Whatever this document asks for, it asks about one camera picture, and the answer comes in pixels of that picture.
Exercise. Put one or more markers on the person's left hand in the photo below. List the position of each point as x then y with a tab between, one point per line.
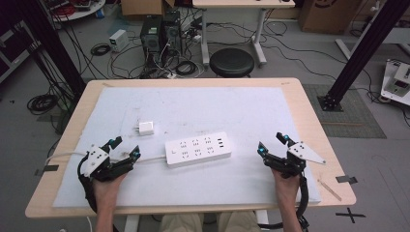
107	190

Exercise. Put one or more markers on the black metal post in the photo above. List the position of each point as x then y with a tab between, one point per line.
364	51
53	45

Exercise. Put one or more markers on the white power supply box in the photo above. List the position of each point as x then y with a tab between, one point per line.
118	40

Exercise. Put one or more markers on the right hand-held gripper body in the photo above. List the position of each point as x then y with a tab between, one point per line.
291	164

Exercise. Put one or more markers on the white desk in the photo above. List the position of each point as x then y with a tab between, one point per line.
241	3

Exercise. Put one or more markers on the thin wooden stick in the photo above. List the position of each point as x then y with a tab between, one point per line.
329	190

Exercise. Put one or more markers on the black computer tower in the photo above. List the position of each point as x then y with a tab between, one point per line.
151	38
172	32

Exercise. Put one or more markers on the person's right hand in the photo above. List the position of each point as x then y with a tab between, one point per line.
288	188

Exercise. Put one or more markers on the white foam mat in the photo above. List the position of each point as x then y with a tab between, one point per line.
199	109

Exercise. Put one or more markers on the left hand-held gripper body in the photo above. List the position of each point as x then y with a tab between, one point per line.
96	159

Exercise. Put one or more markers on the round white table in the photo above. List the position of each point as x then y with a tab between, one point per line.
80	11

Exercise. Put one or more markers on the white table leg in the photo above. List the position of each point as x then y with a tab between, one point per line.
131	224
262	219

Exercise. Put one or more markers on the black tape strip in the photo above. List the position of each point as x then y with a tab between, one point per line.
346	179
48	168

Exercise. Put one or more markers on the white device on floor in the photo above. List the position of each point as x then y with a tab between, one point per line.
398	82

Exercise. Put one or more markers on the small cardboard box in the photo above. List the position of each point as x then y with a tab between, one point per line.
141	7

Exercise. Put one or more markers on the large cardboard box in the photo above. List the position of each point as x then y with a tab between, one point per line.
328	14

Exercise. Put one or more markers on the wooden table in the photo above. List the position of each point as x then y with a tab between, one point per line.
309	116

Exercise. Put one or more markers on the grey floor mat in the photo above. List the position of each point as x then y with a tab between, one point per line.
351	119

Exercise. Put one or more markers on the white power strip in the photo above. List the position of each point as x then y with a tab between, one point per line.
198	150

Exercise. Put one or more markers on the person's legs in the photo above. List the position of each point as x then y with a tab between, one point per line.
238	224

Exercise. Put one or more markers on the white charger plug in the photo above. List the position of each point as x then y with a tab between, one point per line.
146	128

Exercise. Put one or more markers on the black round stool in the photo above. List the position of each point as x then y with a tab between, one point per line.
231	62

